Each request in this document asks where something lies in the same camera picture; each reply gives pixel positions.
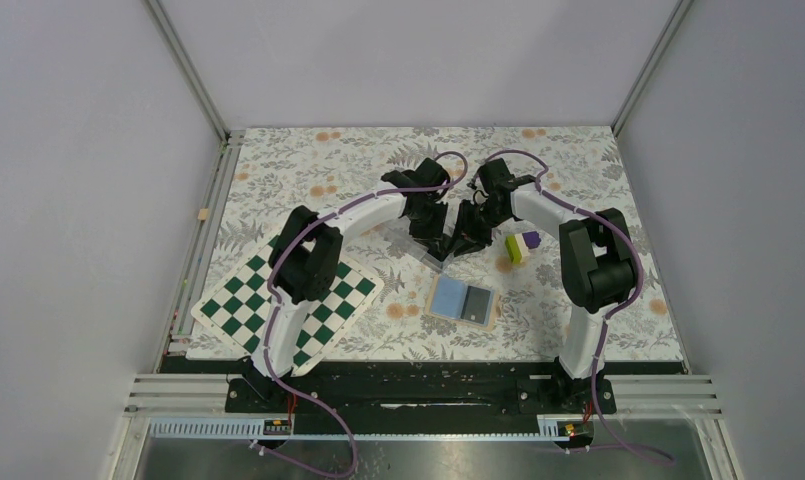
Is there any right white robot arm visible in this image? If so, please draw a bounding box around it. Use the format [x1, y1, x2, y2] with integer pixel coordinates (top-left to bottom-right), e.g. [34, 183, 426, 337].
[437, 155, 644, 412]

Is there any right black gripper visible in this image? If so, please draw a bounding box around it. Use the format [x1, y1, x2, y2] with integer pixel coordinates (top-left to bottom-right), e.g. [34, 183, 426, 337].
[445, 199, 510, 258]

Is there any single black credit card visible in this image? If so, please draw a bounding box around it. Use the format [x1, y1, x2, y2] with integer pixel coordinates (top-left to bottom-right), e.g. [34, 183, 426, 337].
[460, 286, 494, 326]

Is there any green purple toy brick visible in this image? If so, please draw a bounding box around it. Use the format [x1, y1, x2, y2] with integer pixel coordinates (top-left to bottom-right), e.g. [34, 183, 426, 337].
[504, 231, 542, 264]

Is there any green white chessboard mat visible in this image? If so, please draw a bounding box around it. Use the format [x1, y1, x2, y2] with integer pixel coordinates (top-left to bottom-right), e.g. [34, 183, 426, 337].
[190, 237, 384, 377]

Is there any clear acrylic card box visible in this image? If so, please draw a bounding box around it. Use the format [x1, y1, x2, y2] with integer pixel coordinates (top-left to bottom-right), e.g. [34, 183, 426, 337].
[381, 218, 455, 273]

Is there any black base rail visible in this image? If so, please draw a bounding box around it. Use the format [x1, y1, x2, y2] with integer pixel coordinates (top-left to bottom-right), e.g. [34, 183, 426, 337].
[134, 360, 686, 440]

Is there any tan card holder wallet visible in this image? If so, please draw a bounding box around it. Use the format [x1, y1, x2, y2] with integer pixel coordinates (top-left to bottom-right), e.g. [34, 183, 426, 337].
[424, 275, 500, 331]

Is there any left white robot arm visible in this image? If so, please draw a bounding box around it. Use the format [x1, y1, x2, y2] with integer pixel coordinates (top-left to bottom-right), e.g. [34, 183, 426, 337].
[249, 158, 457, 411]

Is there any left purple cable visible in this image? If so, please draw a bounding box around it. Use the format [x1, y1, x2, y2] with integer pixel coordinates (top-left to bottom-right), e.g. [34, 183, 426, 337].
[249, 150, 470, 480]

